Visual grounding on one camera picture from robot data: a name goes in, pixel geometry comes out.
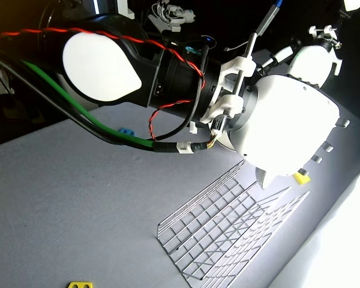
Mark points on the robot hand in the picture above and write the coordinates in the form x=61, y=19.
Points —
x=288, y=126
x=312, y=63

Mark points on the blue block with holes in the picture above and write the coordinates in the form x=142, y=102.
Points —
x=126, y=131

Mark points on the yellow block with holes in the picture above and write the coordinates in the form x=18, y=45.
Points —
x=73, y=285

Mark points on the white printed bracket part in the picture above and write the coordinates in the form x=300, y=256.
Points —
x=168, y=18

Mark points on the yellow rectangular block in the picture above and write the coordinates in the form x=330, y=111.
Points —
x=301, y=179

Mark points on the grey table cloth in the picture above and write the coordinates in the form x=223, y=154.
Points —
x=78, y=195

